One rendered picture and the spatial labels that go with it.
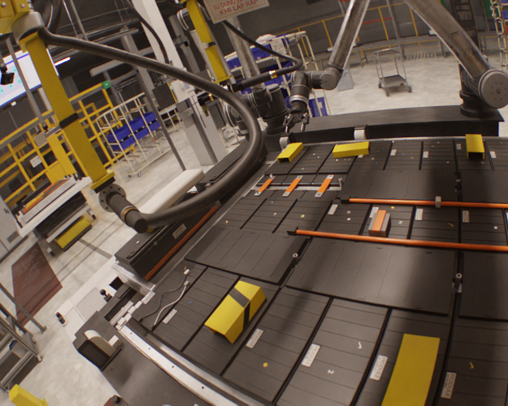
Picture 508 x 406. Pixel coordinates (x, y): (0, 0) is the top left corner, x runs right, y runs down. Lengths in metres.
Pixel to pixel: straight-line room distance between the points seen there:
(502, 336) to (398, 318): 0.23
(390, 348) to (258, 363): 0.28
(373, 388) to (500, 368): 0.25
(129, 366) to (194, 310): 0.36
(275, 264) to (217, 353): 0.30
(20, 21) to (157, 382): 1.10
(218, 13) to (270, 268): 1.24
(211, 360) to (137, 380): 0.36
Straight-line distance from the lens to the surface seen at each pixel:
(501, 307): 0.67
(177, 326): 0.80
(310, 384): 0.58
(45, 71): 0.84
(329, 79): 1.56
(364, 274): 0.70
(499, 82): 1.56
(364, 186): 1.00
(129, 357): 1.05
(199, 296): 0.84
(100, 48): 0.79
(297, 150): 1.41
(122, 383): 1.02
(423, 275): 0.69
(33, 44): 0.87
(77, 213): 5.38
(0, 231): 9.44
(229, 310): 0.69
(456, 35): 1.51
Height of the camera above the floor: 1.54
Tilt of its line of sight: 28 degrees down
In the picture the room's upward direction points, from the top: 23 degrees counter-clockwise
